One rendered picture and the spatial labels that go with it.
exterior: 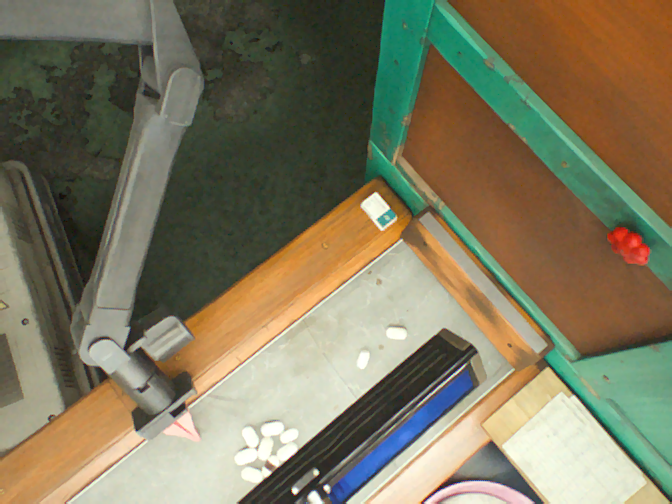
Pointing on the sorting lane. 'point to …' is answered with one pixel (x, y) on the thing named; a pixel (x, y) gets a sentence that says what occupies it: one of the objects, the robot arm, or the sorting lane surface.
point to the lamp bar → (379, 423)
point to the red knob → (628, 245)
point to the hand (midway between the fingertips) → (195, 435)
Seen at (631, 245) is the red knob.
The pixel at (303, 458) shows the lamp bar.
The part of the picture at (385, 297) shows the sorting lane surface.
